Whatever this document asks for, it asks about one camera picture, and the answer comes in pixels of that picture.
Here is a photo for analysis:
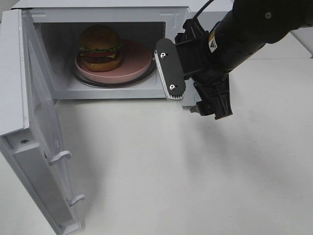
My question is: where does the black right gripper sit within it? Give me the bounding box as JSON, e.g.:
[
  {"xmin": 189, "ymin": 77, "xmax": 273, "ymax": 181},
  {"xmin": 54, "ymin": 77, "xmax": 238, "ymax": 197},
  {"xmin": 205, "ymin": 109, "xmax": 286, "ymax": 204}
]
[{"xmin": 175, "ymin": 19, "xmax": 233, "ymax": 120}]

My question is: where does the pink round plate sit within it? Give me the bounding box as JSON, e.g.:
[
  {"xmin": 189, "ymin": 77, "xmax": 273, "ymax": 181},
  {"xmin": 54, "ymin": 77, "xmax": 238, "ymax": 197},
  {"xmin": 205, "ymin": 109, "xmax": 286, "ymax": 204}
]
[{"xmin": 74, "ymin": 40, "xmax": 153, "ymax": 86}]

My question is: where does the glass microwave turntable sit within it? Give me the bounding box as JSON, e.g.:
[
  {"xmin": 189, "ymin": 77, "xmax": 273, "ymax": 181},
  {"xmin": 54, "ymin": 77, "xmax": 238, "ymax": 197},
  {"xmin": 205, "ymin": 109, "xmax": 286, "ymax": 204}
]
[{"xmin": 70, "ymin": 58, "xmax": 157, "ymax": 88}]

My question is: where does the burger with lettuce and tomato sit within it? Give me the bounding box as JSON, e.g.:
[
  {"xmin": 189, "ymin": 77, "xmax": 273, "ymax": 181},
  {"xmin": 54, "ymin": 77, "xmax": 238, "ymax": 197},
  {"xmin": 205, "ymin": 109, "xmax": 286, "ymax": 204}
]
[{"xmin": 79, "ymin": 24, "xmax": 123, "ymax": 72}]

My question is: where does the white microwave door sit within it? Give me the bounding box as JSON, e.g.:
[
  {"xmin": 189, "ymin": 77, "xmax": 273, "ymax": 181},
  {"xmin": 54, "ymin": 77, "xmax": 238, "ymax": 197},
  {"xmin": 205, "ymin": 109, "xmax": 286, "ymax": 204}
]
[{"xmin": 0, "ymin": 9, "xmax": 85, "ymax": 235}]

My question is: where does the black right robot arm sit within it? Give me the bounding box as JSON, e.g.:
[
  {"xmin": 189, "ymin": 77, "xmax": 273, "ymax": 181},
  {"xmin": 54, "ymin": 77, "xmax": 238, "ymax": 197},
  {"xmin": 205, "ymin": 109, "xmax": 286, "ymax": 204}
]
[{"xmin": 175, "ymin": 0, "xmax": 313, "ymax": 119}]

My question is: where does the round white door button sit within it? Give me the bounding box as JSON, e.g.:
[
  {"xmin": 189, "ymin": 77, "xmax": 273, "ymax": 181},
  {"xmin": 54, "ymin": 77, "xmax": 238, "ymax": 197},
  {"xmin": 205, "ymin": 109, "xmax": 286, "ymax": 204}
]
[{"xmin": 194, "ymin": 93, "xmax": 202, "ymax": 102}]

